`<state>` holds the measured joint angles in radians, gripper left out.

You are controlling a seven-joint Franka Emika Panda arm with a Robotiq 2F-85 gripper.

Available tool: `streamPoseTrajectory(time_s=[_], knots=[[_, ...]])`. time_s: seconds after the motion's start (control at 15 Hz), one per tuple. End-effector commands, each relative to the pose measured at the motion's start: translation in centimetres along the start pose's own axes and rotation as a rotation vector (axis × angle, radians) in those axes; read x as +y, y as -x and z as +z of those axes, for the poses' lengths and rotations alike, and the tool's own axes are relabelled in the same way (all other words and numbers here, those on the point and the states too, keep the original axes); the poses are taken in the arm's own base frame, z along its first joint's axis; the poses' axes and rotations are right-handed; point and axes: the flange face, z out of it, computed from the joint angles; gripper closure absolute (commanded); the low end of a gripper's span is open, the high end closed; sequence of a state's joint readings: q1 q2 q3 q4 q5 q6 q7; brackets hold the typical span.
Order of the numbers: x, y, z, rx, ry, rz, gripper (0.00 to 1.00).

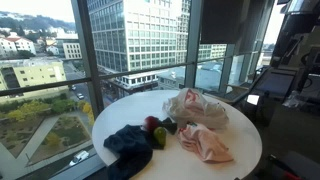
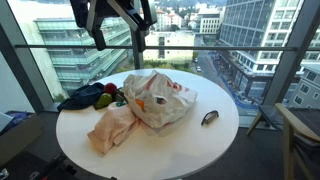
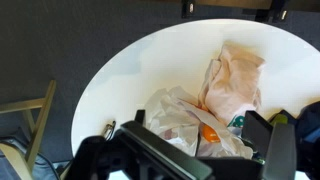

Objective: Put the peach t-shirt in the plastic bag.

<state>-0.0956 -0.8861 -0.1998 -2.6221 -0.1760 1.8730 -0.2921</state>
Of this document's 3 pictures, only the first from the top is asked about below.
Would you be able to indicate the red apple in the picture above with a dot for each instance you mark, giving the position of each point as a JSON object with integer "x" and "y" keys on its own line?
{"x": 151, "y": 123}

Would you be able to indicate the peach t-shirt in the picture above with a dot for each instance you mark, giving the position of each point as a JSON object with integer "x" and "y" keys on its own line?
{"x": 206, "y": 144}

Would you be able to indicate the black cloth piece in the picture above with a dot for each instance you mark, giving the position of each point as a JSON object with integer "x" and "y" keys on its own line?
{"x": 170, "y": 126}

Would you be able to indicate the green pear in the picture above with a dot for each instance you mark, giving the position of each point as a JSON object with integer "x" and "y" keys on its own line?
{"x": 160, "y": 136}

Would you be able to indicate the dark hanging panel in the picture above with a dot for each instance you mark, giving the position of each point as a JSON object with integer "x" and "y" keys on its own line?
{"x": 221, "y": 21}

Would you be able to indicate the dark monitor screen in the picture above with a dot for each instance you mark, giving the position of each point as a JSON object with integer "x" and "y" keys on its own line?
{"x": 275, "y": 83}

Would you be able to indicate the white plastic bag red print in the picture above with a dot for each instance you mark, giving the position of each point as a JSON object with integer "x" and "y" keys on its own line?
{"x": 195, "y": 110}

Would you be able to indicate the dark blue cloth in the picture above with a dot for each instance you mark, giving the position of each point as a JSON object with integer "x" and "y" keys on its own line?
{"x": 131, "y": 150}

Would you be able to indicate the wooden chair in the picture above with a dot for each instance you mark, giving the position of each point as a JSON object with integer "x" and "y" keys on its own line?
{"x": 233, "y": 91}

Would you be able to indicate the small glowing white device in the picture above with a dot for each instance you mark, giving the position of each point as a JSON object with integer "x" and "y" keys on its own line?
{"x": 253, "y": 99}

